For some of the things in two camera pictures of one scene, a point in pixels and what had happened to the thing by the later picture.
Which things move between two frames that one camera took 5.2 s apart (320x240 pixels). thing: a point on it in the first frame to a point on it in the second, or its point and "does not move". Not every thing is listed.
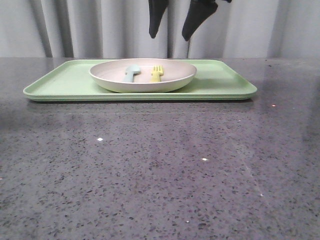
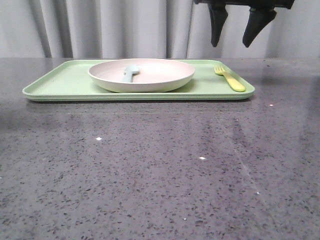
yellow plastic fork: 158,71 to 220,70
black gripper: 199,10 to 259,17
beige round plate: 110,75 does not move
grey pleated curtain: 121,29 does not move
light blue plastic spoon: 130,70 does not move
